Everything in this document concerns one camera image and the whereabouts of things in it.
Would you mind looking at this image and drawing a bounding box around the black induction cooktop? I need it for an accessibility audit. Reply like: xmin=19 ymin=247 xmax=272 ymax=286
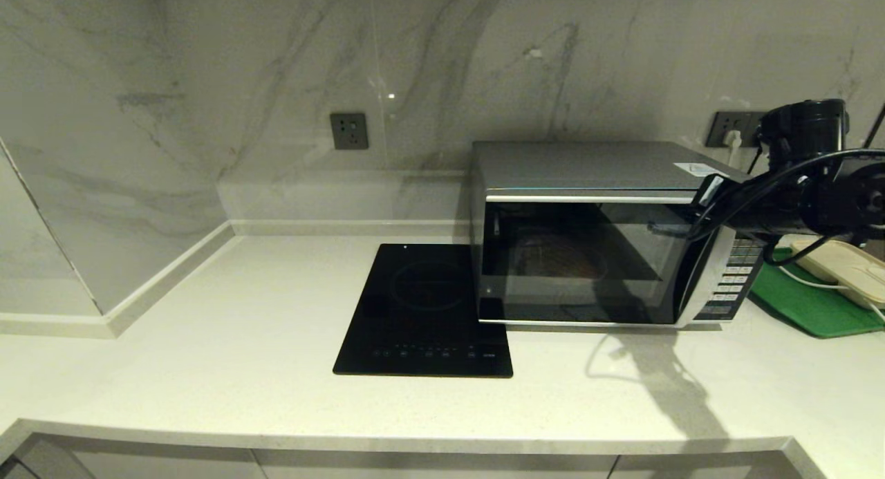
xmin=333 ymin=243 xmax=514 ymax=378

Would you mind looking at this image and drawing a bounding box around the green plastic tray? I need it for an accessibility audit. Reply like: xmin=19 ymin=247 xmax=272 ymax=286
xmin=750 ymin=247 xmax=885 ymax=340

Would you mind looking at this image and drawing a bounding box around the grey single wall outlet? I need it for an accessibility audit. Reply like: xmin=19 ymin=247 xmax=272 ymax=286
xmin=330 ymin=112 xmax=369 ymax=151

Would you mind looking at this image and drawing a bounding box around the silver microwave oven body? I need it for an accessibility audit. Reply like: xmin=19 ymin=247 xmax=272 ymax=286
xmin=470 ymin=142 xmax=768 ymax=328

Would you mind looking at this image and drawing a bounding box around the black glass microwave door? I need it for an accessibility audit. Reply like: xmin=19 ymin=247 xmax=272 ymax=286
xmin=478 ymin=191 xmax=735 ymax=328

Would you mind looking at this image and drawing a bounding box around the grey double wall outlet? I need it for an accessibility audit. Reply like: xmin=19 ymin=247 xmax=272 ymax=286
xmin=707 ymin=111 xmax=767 ymax=149

